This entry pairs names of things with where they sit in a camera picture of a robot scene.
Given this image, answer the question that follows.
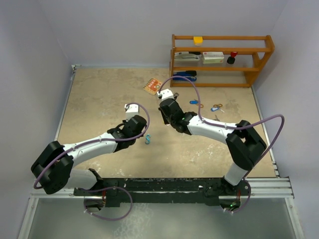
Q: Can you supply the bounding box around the teal carabiner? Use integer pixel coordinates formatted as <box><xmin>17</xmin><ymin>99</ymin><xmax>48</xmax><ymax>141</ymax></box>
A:
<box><xmin>145</xmin><ymin>134</ymin><xmax>151</xmax><ymax>145</ymax></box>

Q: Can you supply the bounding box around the blue tag key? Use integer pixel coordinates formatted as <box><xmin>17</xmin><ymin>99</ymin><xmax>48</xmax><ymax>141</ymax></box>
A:
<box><xmin>189</xmin><ymin>100</ymin><xmax>198</xmax><ymax>105</ymax></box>
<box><xmin>211</xmin><ymin>107</ymin><xmax>224</xmax><ymax>113</ymax></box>

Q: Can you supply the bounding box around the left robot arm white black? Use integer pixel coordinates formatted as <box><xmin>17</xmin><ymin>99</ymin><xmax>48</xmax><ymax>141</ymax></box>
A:
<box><xmin>31</xmin><ymin>115</ymin><xmax>147</xmax><ymax>195</ymax></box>

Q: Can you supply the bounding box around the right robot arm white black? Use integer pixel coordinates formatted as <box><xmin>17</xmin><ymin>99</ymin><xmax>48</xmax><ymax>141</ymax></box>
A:
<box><xmin>159</xmin><ymin>98</ymin><xmax>267</xmax><ymax>186</ymax></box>

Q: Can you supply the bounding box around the orange small notebook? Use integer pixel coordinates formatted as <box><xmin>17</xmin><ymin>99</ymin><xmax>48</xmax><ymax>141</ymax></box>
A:
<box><xmin>143</xmin><ymin>78</ymin><xmax>162</xmax><ymax>95</ymax></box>

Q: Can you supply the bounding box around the blue black stapler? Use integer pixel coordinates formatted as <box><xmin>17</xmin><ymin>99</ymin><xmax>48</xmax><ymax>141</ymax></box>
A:
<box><xmin>173</xmin><ymin>70</ymin><xmax>197</xmax><ymax>82</ymax></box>

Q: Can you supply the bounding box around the grey stapler on shelf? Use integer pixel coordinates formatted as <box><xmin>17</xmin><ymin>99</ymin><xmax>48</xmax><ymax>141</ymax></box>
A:
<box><xmin>174</xmin><ymin>51</ymin><xmax>201</xmax><ymax>61</ymax></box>

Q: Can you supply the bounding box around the white red box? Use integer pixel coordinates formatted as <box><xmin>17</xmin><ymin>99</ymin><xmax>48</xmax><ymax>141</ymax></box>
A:
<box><xmin>201</xmin><ymin>52</ymin><xmax>224</xmax><ymax>64</ymax></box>

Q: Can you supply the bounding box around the yellow lid container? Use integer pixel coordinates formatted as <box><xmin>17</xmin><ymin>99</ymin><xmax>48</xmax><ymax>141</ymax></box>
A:
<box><xmin>193</xmin><ymin>36</ymin><xmax>203</xmax><ymax>46</ymax></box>

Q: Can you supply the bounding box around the red black stamp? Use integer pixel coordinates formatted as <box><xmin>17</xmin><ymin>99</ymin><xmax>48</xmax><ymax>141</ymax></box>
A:
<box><xmin>227</xmin><ymin>52</ymin><xmax>238</xmax><ymax>65</ymax></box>

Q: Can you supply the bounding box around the wooden shelf rack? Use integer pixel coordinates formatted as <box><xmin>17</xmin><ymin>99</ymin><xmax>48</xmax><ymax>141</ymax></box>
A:
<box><xmin>169</xmin><ymin>35</ymin><xmax>275</xmax><ymax>87</ymax></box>

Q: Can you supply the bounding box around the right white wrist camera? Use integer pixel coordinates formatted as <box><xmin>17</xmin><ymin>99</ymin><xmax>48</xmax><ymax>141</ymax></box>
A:
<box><xmin>157</xmin><ymin>89</ymin><xmax>174</xmax><ymax>101</ymax></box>

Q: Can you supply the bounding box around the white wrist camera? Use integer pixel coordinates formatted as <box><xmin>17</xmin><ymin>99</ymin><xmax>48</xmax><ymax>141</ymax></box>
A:
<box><xmin>157</xmin><ymin>89</ymin><xmax>174</xmax><ymax>101</ymax></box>
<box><xmin>124</xmin><ymin>104</ymin><xmax>140</xmax><ymax>121</ymax></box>

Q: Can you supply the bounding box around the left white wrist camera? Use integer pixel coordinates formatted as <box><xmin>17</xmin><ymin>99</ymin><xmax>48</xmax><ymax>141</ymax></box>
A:
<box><xmin>124</xmin><ymin>104</ymin><xmax>140</xmax><ymax>121</ymax></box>

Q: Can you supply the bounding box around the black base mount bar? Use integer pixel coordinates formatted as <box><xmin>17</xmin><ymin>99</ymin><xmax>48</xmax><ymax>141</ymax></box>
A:
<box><xmin>74</xmin><ymin>178</ymin><xmax>251</xmax><ymax>208</ymax></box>

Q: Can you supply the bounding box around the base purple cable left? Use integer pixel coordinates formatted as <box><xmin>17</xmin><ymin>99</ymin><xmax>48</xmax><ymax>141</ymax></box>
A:
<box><xmin>83</xmin><ymin>186</ymin><xmax>133</xmax><ymax>221</ymax></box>

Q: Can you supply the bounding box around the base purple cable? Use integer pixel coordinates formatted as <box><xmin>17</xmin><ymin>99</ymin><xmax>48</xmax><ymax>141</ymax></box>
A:
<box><xmin>83</xmin><ymin>186</ymin><xmax>133</xmax><ymax>221</ymax></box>
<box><xmin>223</xmin><ymin>179</ymin><xmax>252</xmax><ymax>215</ymax></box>

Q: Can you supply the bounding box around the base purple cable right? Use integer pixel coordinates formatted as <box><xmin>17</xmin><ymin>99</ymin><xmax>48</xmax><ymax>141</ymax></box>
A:
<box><xmin>223</xmin><ymin>179</ymin><xmax>252</xmax><ymax>215</ymax></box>

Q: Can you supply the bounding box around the aluminium rail frame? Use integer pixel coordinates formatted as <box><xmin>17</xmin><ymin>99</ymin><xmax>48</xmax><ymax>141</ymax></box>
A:
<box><xmin>30</xmin><ymin>178</ymin><xmax>294</xmax><ymax>200</ymax></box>

